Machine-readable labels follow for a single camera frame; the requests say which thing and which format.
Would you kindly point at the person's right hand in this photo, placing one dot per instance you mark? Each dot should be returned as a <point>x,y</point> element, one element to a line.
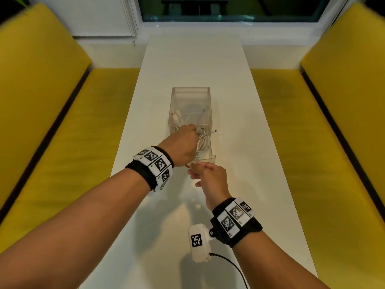
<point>210,183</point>

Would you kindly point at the person's left hand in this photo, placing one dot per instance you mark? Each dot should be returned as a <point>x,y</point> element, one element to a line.
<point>180,145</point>

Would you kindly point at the clear plastic drawer organizer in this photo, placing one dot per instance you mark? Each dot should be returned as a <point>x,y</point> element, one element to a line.
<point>191,102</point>

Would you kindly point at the person's left forearm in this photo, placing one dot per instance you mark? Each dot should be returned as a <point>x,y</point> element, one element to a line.
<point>72,231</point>

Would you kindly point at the person's right forearm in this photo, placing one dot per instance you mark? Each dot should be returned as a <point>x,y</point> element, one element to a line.
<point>270,264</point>

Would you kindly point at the black wristband with marker tags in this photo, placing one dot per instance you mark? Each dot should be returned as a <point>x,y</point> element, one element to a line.
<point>152,167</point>
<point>236,221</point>

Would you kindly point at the yellow bench seat cushion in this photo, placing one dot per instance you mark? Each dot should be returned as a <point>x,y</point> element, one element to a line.
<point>312,159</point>
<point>69,165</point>

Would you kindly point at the dark glass window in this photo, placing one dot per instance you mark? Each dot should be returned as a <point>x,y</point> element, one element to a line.
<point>240,8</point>

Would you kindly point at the yellow bench backrest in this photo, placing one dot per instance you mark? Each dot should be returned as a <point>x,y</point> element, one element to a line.
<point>36,93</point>

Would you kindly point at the right yellow bench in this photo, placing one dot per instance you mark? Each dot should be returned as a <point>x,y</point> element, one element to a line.
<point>352,93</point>

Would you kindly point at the green leafy plant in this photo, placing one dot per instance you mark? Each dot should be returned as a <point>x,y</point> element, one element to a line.
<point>21,0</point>

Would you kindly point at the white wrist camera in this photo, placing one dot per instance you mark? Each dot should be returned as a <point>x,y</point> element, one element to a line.
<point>198,242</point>

